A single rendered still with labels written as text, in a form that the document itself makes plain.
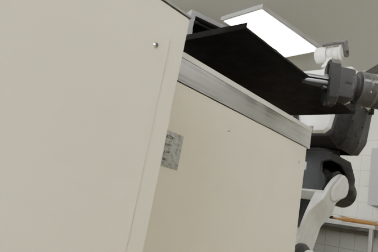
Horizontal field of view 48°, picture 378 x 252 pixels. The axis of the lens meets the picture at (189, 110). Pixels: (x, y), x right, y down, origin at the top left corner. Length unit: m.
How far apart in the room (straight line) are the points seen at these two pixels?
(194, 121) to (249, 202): 0.25
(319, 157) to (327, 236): 4.52
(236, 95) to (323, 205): 0.69
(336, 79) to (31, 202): 0.88
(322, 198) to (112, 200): 1.12
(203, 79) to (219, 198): 0.24
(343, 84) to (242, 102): 0.30
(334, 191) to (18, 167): 1.28
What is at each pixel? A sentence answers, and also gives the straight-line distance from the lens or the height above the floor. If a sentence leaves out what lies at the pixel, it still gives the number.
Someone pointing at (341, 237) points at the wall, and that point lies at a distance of 6.00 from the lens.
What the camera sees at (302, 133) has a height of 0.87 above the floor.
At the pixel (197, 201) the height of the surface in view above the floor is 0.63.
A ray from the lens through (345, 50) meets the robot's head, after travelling 1.74.
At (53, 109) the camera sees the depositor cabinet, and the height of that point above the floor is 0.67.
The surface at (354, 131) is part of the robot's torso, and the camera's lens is 1.66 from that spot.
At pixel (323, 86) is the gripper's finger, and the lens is 1.14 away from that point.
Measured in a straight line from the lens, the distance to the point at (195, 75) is 0.84.
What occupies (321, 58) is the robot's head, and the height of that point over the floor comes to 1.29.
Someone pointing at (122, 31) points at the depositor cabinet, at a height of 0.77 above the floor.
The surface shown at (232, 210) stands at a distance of 0.92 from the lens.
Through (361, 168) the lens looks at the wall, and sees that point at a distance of 6.00.
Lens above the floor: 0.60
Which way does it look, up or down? 14 degrees up
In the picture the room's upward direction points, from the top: 11 degrees clockwise
